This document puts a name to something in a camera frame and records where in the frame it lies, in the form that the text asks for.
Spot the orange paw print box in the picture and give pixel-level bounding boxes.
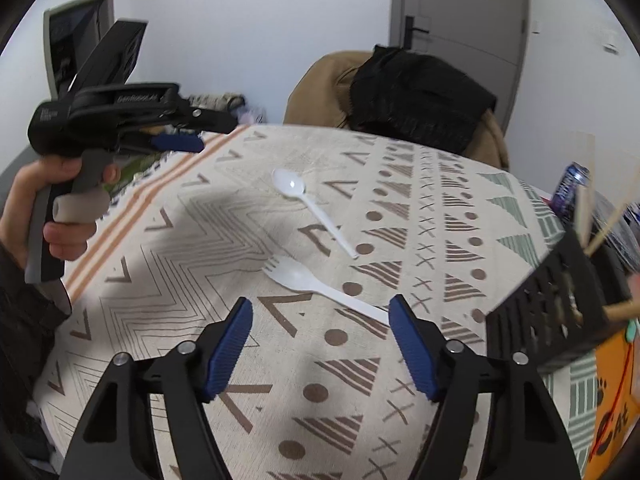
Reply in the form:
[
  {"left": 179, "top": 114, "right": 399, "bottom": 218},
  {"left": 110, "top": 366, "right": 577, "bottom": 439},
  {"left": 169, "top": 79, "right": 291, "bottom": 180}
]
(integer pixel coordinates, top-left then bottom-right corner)
[{"left": 582, "top": 327, "right": 640, "bottom": 480}]

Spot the patterned beige tablecloth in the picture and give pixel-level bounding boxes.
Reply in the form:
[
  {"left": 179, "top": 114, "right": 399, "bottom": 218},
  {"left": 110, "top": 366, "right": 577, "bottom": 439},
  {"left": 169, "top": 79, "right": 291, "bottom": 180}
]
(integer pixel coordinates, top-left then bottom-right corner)
[{"left": 32, "top": 124, "right": 616, "bottom": 480}]

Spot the brown chair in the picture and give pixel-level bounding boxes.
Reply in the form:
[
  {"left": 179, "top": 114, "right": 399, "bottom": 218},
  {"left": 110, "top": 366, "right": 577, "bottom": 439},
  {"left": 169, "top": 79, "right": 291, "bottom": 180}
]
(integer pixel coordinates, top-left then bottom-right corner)
[{"left": 283, "top": 50, "right": 511, "bottom": 171}]

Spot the black door handle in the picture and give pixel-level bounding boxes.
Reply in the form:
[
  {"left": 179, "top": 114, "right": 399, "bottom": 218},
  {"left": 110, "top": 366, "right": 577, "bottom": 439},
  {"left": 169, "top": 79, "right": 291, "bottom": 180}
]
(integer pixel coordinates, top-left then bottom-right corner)
[{"left": 402, "top": 16, "right": 431, "bottom": 51}]

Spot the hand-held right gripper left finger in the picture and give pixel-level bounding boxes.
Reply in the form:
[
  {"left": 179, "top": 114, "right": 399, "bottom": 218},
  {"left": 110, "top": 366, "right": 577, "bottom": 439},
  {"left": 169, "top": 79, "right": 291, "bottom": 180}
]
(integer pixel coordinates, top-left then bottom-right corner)
[{"left": 72, "top": 296, "right": 254, "bottom": 480}]

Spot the black cloth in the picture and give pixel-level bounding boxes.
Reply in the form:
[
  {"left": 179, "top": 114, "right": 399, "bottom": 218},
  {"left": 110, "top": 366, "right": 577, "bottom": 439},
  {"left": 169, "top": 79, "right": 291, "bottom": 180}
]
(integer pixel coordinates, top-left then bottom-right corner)
[{"left": 349, "top": 45, "right": 498, "bottom": 156}]

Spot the black slotted utensil holder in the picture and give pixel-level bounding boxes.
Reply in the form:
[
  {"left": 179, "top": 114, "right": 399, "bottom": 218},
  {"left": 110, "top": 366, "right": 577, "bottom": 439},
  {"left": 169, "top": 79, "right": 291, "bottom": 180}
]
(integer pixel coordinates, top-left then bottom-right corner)
[{"left": 485, "top": 230, "right": 633, "bottom": 376}]

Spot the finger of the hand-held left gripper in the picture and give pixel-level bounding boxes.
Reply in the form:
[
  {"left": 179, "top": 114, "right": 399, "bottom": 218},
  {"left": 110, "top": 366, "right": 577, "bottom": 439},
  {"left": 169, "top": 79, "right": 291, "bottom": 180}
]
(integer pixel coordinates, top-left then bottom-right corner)
[
  {"left": 120, "top": 131, "right": 206, "bottom": 154},
  {"left": 170, "top": 104, "right": 239, "bottom": 134}
]

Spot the grey door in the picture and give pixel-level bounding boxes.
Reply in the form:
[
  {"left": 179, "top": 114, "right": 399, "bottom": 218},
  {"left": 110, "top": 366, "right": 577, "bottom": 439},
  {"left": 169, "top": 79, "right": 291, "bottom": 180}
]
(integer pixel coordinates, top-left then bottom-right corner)
[{"left": 390, "top": 0, "right": 531, "bottom": 131}]

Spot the person's left hand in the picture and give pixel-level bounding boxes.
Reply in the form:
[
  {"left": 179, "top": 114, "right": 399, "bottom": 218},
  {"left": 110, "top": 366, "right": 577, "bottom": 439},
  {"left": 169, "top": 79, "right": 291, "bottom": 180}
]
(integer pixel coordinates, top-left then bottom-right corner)
[{"left": 0, "top": 156, "right": 121, "bottom": 270}]

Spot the grey framed wall cabinet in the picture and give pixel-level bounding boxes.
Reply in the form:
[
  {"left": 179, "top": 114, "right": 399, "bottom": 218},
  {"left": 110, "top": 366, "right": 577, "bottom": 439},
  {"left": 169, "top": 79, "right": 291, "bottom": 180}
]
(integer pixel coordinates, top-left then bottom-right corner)
[{"left": 42, "top": 0, "right": 116, "bottom": 97}]

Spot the small white plastic spoon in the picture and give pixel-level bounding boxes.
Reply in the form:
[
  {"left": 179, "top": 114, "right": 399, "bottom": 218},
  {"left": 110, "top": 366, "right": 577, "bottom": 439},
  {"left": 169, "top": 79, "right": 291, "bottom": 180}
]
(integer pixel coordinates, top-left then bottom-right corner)
[{"left": 271, "top": 168, "right": 359, "bottom": 260}]

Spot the person's left forearm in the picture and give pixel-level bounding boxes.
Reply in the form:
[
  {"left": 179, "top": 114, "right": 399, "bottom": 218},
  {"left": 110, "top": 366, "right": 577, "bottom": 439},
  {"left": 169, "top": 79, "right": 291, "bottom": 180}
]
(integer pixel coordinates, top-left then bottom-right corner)
[{"left": 0, "top": 242, "right": 71, "bottom": 441}]

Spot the thick wooden utensil handle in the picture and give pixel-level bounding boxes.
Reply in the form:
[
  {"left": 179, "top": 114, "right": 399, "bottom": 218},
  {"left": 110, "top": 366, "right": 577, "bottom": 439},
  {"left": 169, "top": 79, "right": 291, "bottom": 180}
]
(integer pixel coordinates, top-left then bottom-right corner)
[{"left": 602, "top": 300, "right": 640, "bottom": 322}]

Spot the blue drink can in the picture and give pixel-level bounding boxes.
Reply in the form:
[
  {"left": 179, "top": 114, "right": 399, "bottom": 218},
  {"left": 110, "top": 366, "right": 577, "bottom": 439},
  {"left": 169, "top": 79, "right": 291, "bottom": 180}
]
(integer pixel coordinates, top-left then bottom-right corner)
[{"left": 549, "top": 161, "right": 591, "bottom": 228}]

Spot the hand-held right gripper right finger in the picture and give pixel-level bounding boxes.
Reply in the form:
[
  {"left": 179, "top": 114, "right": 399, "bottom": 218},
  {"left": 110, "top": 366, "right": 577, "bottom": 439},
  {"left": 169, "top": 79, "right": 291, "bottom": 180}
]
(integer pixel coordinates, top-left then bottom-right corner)
[{"left": 387, "top": 294, "right": 583, "bottom": 480}]

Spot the white plastic fork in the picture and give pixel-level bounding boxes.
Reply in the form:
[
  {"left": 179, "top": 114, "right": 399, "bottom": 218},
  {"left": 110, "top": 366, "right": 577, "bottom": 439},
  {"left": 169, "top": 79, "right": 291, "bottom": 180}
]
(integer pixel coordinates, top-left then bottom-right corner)
[{"left": 262, "top": 255, "right": 391, "bottom": 326}]

